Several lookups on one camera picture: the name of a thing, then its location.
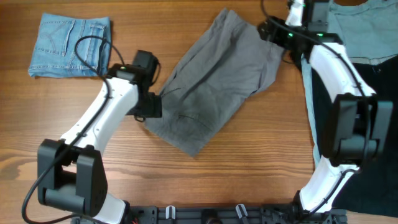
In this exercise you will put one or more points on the light blue t-shirt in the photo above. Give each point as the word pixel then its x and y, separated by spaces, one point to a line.
pixel 368 30

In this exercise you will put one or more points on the dark navy garment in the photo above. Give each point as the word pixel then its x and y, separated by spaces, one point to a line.
pixel 374 190

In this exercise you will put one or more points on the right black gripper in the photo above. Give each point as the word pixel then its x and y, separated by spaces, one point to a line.
pixel 276 38

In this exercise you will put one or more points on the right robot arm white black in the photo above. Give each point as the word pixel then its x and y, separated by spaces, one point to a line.
pixel 357 124

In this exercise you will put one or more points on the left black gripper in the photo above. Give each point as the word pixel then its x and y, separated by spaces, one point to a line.
pixel 154 109

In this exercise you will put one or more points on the grey shorts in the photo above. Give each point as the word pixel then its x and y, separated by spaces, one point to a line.
pixel 226 65

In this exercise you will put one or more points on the folded blue denim jeans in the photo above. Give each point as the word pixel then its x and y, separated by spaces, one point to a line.
pixel 65 44

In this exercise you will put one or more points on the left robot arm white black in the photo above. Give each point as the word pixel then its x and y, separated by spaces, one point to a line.
pixel 74 179

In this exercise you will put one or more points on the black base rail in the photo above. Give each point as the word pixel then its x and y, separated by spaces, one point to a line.
pixel 265 214

